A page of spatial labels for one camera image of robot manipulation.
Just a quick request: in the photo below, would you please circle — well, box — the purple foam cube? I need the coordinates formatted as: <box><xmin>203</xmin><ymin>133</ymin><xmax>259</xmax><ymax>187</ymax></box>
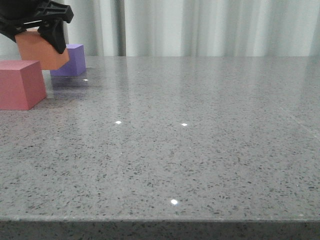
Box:
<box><xmin>50</xmin><ymin>44</ymin><xmax>86</xmax><ymax>77</ymax></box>

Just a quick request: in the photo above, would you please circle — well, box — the orange foam cube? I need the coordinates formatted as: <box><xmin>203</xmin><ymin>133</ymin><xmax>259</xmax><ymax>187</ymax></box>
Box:
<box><xmin>15</xmin><ymin>29</ymin><xmax>69</xmax><ymax>70</ymax></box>

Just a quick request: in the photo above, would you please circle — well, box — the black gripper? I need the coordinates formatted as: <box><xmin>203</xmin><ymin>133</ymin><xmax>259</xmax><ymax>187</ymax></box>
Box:
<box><xmin>0</xmin><ymin>0</ymin><xmax>74</xmax><ymax>54</ymax></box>

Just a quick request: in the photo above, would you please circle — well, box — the red foam cube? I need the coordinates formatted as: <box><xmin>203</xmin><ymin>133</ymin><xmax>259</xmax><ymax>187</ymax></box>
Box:
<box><xmin>0</xmin><ymin>60</ymin><xmax>47</xmax><ymax>110</ymax></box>

